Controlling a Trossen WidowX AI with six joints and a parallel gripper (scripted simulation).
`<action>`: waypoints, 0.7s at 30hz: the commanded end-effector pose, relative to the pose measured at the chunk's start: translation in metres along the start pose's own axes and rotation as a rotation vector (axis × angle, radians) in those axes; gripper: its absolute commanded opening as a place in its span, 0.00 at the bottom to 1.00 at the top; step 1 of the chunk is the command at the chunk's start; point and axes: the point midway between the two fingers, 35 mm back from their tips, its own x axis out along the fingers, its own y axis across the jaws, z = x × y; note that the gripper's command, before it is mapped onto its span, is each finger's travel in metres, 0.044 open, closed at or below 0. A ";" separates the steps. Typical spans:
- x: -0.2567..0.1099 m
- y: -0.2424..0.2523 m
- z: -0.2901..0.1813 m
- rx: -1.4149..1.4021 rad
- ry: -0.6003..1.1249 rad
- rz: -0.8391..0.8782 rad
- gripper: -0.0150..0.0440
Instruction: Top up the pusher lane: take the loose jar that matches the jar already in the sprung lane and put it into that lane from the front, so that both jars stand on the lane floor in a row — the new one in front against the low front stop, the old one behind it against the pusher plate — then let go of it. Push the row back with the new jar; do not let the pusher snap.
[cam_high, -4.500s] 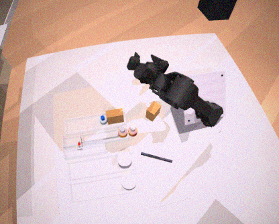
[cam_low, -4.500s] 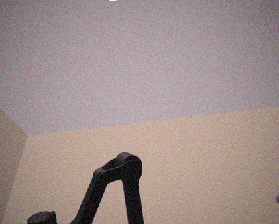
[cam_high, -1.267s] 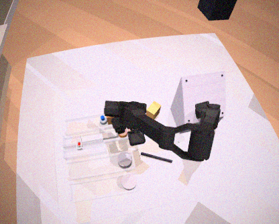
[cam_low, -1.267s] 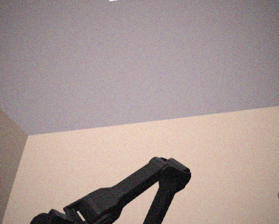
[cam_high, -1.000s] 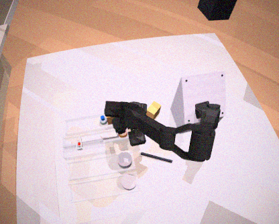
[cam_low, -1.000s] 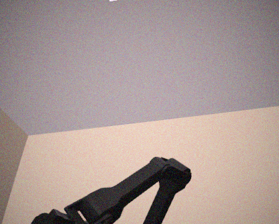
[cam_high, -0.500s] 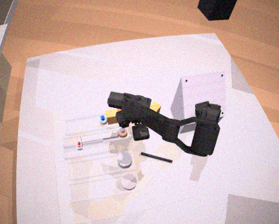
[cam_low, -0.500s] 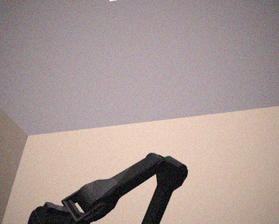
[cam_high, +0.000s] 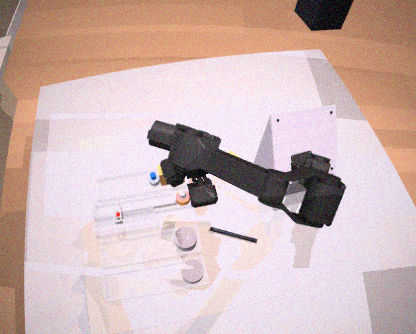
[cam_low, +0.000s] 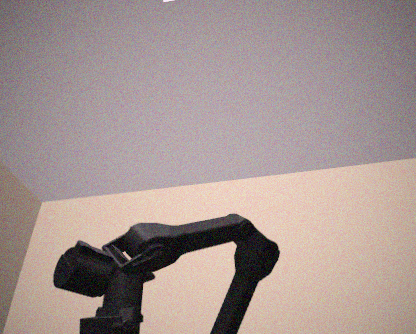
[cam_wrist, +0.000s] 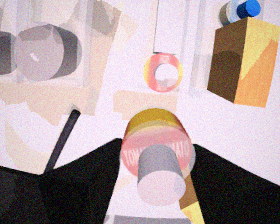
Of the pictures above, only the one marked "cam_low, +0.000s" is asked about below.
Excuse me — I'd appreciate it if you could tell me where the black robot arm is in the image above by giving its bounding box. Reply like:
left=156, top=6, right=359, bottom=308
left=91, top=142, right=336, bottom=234
left=53, top=214, right=280, bottom=334

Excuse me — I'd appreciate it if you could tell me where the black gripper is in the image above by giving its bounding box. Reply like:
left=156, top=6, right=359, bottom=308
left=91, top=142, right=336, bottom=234
left=103, top=299, right=143, bottom=334

